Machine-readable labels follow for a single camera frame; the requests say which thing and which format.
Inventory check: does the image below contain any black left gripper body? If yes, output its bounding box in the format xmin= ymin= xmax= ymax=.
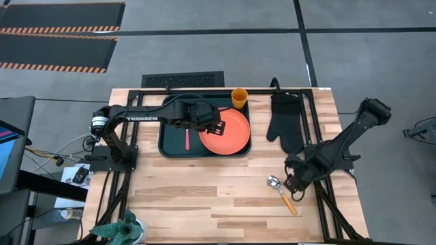
xmin=183 ymin=99 xmax=222 ymax=133

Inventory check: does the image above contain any small black handheld device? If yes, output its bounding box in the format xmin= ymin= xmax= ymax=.
xmin=72 ymin=166 xmax=91 ymax=185

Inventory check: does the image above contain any black side desk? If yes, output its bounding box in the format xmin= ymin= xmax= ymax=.
xmin=16 ymin=169 xmax=89 ymax=203

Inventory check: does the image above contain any yellow-handled metal spoon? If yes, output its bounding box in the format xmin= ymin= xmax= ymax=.
xmin=267 ymin=175 xmax=298 ymax=216

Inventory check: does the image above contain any orange plastic plate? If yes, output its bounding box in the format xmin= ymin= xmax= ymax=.
xmin=198 ymin=107 xmax=251 ymax=156

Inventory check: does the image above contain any black oven mitt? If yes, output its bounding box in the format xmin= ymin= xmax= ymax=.
xmin=266 ymin=93 xmax=305 ymax=155

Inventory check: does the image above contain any clear plastic bottle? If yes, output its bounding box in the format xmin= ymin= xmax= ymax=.
xmin=60 ymin=208 xmax=84 ymax=221

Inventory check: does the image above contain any grey metal stand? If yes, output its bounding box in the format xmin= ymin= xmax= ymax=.
xmin=403 ymin=117 xmax=436 ymax=148

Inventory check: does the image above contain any green plant in white pot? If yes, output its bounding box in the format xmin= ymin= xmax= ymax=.
xmin=89 ymin=208 xmax=149 ymax=245

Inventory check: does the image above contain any dark green plastic tray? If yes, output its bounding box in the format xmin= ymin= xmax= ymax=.
xmin=157 ymin=92 xmax=253 ymax=159

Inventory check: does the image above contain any black hazard-striped floor mat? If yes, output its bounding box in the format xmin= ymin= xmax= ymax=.
xmin=0 ymin=33 xmax=119 ymax=74
xmin=0 ymin=1 xmax=126 ymax=35

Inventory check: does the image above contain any monitor with blue screen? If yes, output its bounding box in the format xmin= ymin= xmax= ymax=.
xmin=0 ymin=120 xmax=27 ymax=195

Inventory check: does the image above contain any black floor vent grille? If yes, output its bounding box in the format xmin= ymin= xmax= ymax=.
xmin=141 ymin=71 xmax=225 ymax=88

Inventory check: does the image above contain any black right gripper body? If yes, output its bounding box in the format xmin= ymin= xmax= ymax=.
xmin=286 ymin=150 xmax=320 ymax=189

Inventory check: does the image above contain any orange plastic cup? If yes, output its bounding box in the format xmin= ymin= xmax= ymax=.
xmin=230 ymin=87 xmax=249 ymax=110

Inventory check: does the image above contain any white paper sheet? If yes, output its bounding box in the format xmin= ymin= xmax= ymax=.
xmin=54 ymin=164 xmax=91 ymax=209

